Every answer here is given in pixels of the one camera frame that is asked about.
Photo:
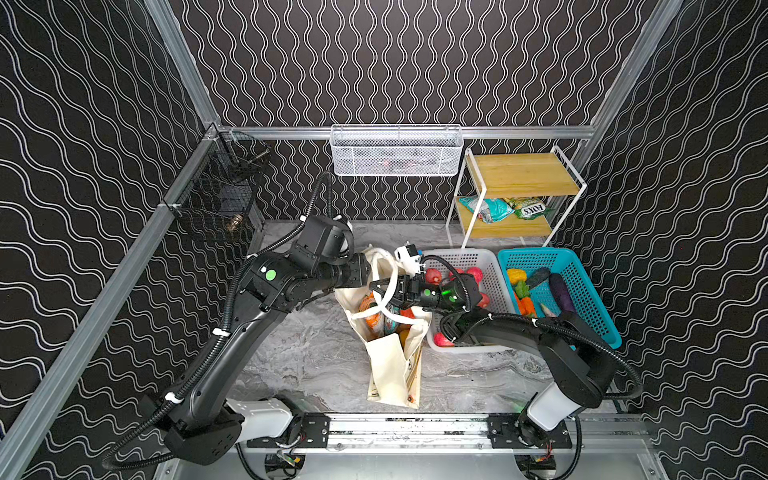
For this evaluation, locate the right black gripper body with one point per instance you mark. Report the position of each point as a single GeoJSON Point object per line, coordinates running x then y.
{"type": "Point", "coordinates": [405, 288]}

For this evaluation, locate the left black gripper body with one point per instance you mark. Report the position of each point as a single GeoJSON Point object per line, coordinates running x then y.
{"type": "Point", "coordinates": [362, 271]}

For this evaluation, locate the orange candy bag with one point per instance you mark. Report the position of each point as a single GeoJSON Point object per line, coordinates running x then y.
{"type": "Point", "coordinates": [375, 322]}

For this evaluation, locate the floral canvas grocery bag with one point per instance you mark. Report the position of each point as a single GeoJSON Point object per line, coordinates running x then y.
{"type": "Point", "coordinates": [395, 357]}

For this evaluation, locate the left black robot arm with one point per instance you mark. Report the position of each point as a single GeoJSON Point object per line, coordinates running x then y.
{"type": "Point", "coordinates": [199, 425]}

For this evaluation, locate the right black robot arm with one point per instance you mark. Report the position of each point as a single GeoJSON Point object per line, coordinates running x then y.
{"type": "Point", "coordinates": [585, 370]}

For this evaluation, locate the teal snack bag lower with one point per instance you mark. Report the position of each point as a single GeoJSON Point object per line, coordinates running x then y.
{"type": "Point", "coordinates": [488, 210]}

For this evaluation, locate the green Fox's bag lower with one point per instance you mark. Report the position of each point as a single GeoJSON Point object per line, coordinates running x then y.
{"type": "Point", "coordinates": [528, 208]}

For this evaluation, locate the red apple back right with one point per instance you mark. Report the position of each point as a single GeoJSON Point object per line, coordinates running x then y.
{"type": "Point", "coordinates": [476, 273]}

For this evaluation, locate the red apple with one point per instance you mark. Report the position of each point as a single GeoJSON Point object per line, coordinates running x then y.
{"type": "Point", "coordinates": [441, 341]}
{"type": "Point", "coordinates": [476, 273]}

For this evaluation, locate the white plastic fruit basket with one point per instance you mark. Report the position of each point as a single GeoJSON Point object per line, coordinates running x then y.
{"type": "Point", "coordinates": [493, 283]}

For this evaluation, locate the yellow pepper in teal basket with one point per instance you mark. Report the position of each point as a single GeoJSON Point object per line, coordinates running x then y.
{"type": "Point", "coordinates": [516, 276]}

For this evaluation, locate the orange carrot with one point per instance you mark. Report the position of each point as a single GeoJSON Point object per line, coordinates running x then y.
{"type": "Point", "coordinates": [524, 300]}

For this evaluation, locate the dark green cucumber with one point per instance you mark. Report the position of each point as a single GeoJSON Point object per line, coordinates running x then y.
{"type": "Point", "coordinates": [538, 277]}

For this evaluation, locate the purple eggplant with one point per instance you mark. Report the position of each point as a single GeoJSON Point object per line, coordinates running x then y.
{"type": "Point", "coordinates": [560, 293]}

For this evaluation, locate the white wooden two-tier shelf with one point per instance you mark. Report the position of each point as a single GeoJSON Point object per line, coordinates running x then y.
{"type": "Point", "coordinates": [549, 177]}

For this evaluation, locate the teal plastic vegetable basket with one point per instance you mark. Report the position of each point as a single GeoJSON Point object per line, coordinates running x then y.
{"type": "Point", "coordinates": [565, 262]}

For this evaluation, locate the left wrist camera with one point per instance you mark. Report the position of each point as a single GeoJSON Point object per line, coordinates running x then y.
{"type": "Point", "coordinates": [341, 238]}

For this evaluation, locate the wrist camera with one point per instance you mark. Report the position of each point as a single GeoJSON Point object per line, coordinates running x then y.
{"type": "Point", "coordinates": [410, 258]}
{"type": "Point", "coordinates": [341, 238]}

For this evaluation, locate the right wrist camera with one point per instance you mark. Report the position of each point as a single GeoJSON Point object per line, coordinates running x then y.
{"type": "Point", "coordinates": [410, 258]}

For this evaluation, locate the white wire wall basket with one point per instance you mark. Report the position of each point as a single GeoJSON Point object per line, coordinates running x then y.
{"type": "Point", "coordinates": [396, 150]}

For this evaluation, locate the black wire wall basket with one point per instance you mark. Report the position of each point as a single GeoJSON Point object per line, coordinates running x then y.
{"type": "Point", "coordinates": [219, 204]}

